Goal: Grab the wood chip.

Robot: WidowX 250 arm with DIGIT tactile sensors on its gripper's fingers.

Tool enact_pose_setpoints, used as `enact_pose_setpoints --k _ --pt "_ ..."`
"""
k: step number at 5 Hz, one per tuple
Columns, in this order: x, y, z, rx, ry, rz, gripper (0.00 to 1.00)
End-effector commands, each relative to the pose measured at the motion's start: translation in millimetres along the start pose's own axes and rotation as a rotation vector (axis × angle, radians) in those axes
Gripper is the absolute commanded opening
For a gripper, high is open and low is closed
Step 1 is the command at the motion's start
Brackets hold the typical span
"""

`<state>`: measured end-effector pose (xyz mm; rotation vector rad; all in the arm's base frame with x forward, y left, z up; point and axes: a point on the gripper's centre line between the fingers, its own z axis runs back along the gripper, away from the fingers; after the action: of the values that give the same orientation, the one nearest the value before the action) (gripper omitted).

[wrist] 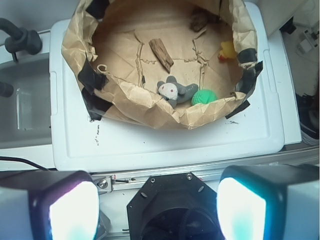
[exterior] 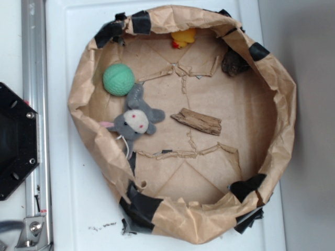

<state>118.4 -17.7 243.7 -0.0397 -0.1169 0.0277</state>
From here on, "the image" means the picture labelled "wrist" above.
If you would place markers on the dark brown rock chunk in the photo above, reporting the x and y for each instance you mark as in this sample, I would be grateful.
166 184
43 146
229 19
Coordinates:
200 17

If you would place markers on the white plastic bin lid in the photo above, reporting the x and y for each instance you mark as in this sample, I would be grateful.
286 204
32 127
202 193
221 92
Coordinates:
108 145

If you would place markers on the green knitted ball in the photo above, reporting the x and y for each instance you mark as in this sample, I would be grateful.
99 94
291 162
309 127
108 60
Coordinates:
203 96

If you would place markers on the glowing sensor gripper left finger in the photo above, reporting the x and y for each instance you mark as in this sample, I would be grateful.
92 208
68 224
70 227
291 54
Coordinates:
48 205

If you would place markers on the black faucet fixture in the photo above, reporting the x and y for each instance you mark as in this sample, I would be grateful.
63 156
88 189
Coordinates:
20 39

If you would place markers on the yellow rubber duck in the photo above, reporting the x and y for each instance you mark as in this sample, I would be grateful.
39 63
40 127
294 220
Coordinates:
227 51

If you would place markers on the black octagonal mount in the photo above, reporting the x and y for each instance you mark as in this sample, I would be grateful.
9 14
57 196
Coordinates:
174 207

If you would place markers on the grey plush mouse toy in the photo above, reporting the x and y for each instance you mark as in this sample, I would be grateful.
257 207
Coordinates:
175 93

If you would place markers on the brown paper bag liner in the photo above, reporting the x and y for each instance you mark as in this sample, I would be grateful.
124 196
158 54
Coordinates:
106 45

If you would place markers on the aluminium rail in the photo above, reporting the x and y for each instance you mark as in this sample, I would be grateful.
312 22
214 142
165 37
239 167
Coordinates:
211 171

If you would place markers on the brown wood chip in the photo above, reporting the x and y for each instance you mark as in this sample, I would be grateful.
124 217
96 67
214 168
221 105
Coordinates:
158 48

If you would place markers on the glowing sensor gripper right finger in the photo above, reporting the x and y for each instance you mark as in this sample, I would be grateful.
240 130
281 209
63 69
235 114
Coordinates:
269 202

